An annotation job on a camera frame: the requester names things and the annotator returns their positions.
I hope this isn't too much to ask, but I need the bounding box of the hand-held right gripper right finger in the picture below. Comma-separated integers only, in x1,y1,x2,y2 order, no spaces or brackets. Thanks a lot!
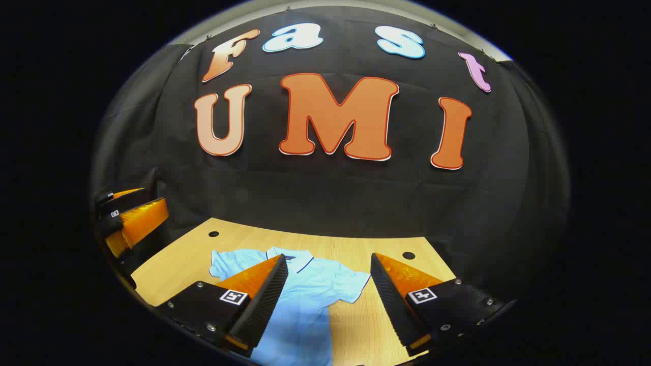
370,253,509,357

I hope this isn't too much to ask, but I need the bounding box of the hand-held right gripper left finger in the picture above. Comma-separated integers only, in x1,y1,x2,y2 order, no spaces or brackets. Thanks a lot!
155,254,289,358

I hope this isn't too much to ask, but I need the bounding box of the light blue T-shirt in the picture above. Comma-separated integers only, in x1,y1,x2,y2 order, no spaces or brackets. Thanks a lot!
209,247,372,366

